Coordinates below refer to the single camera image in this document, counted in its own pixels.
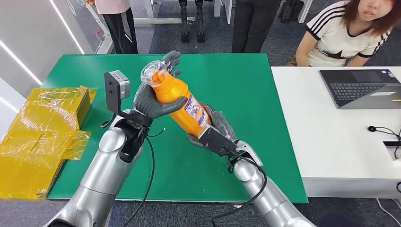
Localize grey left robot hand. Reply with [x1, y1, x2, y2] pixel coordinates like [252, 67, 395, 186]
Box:
[133, 51, 189, 120]

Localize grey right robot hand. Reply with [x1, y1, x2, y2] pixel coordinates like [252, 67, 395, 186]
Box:
[186, 103, 239, 157]

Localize orange plastic bottle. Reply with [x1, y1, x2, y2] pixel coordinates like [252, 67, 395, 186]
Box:
[140, 60, 211, 138]

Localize green table mat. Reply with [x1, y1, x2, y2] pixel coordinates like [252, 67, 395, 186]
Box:
[41, 53, 309, 204]

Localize standing person in pale top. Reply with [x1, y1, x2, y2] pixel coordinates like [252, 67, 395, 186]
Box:
[94, 0, 139, 54]

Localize white metal stand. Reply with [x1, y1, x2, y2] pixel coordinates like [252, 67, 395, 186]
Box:
[66, 0, 114, 54]

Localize black humanoid robot leg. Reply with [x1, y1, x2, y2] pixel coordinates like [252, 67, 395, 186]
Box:
[179, 0, 191, 43]
[195, 0, 207, 44]

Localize standing person in black trousers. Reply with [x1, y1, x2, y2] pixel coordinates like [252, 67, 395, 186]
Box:
[231, 0, 283, 54]

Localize white desk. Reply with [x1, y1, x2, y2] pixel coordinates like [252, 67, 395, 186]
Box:
[270, 66, 401, 199]

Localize yellow taped cardboard box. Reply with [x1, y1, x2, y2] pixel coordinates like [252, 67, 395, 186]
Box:
[0, 86, 97, 201]

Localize dark grey laptop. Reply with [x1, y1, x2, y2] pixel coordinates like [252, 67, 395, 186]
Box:
[319, 69, 401, 110]

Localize seated person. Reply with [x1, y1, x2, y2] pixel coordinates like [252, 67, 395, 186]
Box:
[284, 0, 401, 67]

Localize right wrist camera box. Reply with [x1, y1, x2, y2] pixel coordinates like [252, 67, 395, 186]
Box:
[198, 125, 239, 157]

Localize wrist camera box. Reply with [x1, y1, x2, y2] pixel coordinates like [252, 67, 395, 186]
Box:
[104, 70, 131, 115]
[198, 125, 239, 157]

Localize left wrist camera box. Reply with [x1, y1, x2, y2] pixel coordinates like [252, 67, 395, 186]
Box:
[104, 70, 131, 115]

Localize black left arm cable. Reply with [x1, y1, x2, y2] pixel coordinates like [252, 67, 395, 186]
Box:
[121, 128, 166, 227]

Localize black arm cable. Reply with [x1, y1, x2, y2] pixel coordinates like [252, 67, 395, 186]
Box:
[121, 128, 166, 227]
[210, 149, 268, 227]

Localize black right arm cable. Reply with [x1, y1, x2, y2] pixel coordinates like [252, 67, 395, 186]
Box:
[210, 149, 268, 227]

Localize white background table frame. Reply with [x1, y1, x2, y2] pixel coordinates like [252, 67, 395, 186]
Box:
[131, 0, 234, 25]

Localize black cable with round plug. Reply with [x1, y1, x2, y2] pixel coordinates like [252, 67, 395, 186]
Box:
[367, 125, 401, 160]

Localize white floor cable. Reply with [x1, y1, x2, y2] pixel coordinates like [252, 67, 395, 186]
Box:
[375, 198, 401, 225]

